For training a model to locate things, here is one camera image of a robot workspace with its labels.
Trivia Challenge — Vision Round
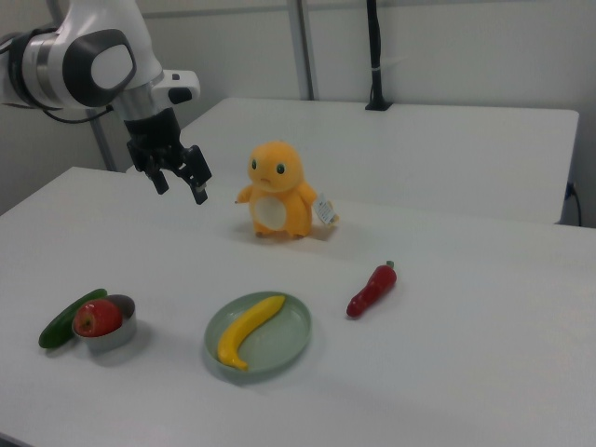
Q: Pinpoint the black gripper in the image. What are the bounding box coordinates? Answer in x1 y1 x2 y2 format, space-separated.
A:
124 107 213 207

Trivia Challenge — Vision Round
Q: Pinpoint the red chili pepper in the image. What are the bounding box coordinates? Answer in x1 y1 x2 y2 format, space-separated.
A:
345 260 399 320

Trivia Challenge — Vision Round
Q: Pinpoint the pale green plastic plate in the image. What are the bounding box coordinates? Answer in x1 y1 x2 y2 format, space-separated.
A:
203 291 314 375

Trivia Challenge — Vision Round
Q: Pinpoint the orange plush dinosaur toy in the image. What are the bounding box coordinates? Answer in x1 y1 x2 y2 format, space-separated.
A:
234 140 318 240

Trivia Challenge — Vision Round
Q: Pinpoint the yellow paper toy tag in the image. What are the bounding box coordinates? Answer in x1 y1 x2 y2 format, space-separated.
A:
312 192 341 228

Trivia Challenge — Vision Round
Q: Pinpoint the red apple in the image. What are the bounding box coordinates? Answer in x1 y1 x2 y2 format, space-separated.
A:
74 298 124 337

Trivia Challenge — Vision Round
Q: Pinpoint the yellow banana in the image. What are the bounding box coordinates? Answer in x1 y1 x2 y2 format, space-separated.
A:
217 294 287 373

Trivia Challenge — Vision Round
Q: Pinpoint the round metal bowl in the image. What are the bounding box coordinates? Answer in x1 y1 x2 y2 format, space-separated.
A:
71 293 139 353

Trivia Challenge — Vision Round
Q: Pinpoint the green cucumber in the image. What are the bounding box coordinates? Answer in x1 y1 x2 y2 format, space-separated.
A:
37 288 109 350

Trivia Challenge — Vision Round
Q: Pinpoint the black pole with clamp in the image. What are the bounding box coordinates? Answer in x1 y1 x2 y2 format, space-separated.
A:
364 0 395 112

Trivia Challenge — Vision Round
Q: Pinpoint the aluminium frame post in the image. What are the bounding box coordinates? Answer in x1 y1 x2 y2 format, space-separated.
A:
90 109 118 173

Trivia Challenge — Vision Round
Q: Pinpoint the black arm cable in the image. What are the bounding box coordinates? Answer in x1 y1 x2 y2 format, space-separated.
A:
0 27 115 125

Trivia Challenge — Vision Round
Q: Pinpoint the black wall cable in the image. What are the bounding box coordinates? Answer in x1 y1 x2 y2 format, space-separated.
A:
564 181 584 227

